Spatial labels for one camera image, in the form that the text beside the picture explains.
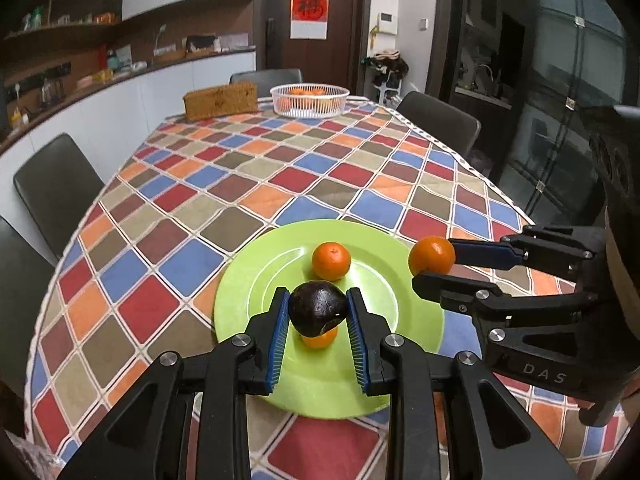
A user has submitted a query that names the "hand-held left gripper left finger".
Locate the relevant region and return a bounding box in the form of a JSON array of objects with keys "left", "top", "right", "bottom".
[{"left": 57, "top": 287, "right": 292, "bottom": 480}]

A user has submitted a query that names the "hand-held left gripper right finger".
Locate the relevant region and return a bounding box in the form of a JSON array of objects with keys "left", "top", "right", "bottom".
[{"left": 346, "top": 287, "right": 581, "bottom": 480}]

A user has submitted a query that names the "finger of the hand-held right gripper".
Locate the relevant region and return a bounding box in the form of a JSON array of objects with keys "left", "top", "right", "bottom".
[
  {"left": 411, "top": 270, "right": 598, "bottom": 333},
  {"left": 448, "top": 225, "right": 608, "bottom": 281}
]

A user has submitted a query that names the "dark avocado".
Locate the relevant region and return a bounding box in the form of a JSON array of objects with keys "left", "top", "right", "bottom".
[{"left": 289, "top": 281, "right": 349, "bottom": 337}]

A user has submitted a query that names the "green plate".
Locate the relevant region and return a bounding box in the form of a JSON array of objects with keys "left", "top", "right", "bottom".
[{"left": 213, "top": 220, "right": 446, "bottom": 420}]

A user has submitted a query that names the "grey dining chair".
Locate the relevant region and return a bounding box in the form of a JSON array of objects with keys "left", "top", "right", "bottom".
[
  {"left": 0, "top": 215, "right": 58, "bottom": 431},
  {"left": 396, "top": 91, "right": 482, "bottom": 158},
  {"left": 230, "top": 68, "right": 304, "bottom": 86},
  {"left": 13, "top": 133, "right": 106, "bottom": 260}
]

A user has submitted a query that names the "checkered colourful tablecloth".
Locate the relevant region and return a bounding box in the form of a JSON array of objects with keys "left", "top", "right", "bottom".
[{"left": 25, "top": 95, "right": 636, "bottom": 480}]

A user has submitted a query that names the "glass sliding door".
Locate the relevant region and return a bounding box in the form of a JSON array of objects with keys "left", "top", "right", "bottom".
[{"left": 500, "top": 0, "right": 631, "bottom": 221}]

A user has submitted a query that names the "cluttered small rack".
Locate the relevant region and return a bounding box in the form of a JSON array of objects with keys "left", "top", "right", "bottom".
[{"left": 362, "top": 50, "right": 410, "bottom": 106}]

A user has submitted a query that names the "white slatted basket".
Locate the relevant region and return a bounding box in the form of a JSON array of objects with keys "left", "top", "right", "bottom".
[{"left": 270, "top": 83, "right": 351, "bottom": 119}]

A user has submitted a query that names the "brown wicker box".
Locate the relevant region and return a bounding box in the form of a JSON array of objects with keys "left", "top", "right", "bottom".
[{"left": 183, "top": 81, "right": 259, "bottom": 122}]

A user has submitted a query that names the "clear plastic bag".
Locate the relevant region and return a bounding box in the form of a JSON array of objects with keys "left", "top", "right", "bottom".
[{"left": 10, "top": 432, "right": 66, "bottom": 480}]

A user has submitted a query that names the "dark brown door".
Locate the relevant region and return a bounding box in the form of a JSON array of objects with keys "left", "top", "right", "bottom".
[{"left": 262, "top": 0, "right": 361, "bottom": 96}]

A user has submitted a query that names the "white lower cabinet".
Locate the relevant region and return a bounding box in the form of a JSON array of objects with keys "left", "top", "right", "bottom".
[{"left": 0, "top": 47, "right": 257, "bottom": 196}]

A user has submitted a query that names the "red and white wall calendar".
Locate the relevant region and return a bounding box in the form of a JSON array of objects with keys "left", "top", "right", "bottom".
[{"left": 291, "top": 0, "right": 329, "bottom": 40}]

